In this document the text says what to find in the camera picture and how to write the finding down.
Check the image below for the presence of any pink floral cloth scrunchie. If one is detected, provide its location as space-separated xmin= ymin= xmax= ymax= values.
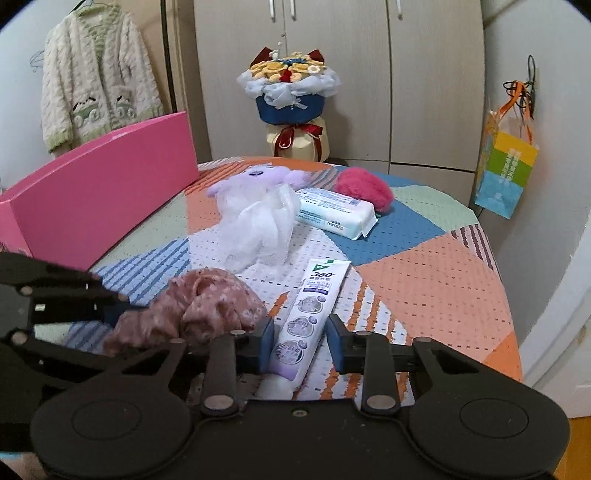
xmin=102 ymin=268 xmax=269 ymax=357

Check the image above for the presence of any flower bouquet blue wrap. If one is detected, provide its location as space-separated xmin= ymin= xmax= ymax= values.
xmin=236 ymin=41 xmax=343 ymax=163

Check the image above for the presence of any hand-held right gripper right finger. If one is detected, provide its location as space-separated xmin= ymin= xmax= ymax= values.
xmin=325 ymin=314 xmax=523 ymax=417

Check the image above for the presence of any patchwork tablecloth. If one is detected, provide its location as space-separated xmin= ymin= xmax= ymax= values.
xmin=60 ymin=157 xmax=525 ymax=403

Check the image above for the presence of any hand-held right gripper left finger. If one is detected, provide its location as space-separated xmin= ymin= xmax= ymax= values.
xmin=92 ymin=318 xmax=277 ymax=417

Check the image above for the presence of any white mesh bath pouf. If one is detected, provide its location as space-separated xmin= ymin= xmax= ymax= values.
xmin=216 ymin=182 xmax=302 ymax=274

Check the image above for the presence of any light wooden board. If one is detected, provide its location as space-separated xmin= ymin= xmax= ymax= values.
xmin=165 ymin=0 xmax=214 ymax=163

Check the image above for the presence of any red fluffy yarn ball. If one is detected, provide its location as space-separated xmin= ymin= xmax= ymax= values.
xmin=333 ymin=167 xmax=396 ymax=216

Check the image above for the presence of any cream green knitted cardigan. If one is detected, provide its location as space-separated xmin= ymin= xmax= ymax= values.
xmin=41 ymin=4 xmax=165 ymax=156

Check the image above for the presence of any black clothes rack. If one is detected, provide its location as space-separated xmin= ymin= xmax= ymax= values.
xmin=159 ymin=0 xmax=175 ymax=115

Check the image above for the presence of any white purple toothpaste tube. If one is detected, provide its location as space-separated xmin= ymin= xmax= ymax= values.
xmin=257 ymin=258 xmax=353 ymax=400

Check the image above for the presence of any pink cardboard box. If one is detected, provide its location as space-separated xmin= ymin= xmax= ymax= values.
xmin=0 ymin=110 xmax=201 ymax=272

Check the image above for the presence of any wet wipes pack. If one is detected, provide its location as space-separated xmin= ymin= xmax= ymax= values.
xmin=293 ymin=187 xmax=380 ymax=241

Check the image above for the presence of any white door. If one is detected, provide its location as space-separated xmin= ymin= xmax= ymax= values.
xmin=517 ymin=231 xmax=591 ymax=403

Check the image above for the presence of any black cable on hook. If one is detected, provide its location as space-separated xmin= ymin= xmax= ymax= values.
xmin=502 ymin=55 xmax=541 ymax=121

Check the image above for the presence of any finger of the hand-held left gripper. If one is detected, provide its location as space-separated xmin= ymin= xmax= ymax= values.
xmin=0 ymin=325 xmax=155 ymax=385
xmin=0 ymin=251 xmax=131 ymax=325

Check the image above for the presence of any colourful paper gift bag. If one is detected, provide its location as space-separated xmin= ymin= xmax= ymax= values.
xmin=474 ymin=80 xmax=540 ymax=220

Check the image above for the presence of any beige wardrobe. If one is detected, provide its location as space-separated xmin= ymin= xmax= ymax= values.
xmin=193 ymin=0 xmax=485 ymax=175

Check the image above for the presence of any purple plush toy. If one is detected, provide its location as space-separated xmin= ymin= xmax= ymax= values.
xmin=206 ymin=165 xmax=311 ymax=217

